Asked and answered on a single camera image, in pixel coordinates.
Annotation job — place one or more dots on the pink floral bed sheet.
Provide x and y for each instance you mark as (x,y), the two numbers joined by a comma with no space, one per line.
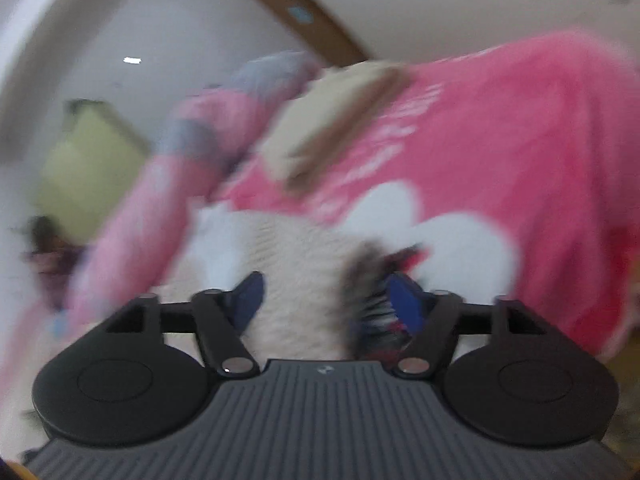
(516,169)

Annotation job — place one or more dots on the folded cream garment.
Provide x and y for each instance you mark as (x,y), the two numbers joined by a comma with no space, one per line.
(313,129)

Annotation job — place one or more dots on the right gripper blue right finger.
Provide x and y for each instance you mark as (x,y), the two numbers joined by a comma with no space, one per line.
(430,318)

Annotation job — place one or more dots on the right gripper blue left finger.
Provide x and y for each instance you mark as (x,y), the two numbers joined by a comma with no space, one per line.
(221,318)

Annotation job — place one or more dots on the brown wooden door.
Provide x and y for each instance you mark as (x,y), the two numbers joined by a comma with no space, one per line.
(319,30)

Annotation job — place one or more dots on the beige white checked knit jacket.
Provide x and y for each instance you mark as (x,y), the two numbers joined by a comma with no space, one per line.
(323,296)

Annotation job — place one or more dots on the yellow wardrobe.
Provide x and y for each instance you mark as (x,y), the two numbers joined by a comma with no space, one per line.
(90,169)

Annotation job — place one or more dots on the pink grey floral duvet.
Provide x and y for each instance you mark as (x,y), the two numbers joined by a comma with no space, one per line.
(205,138)

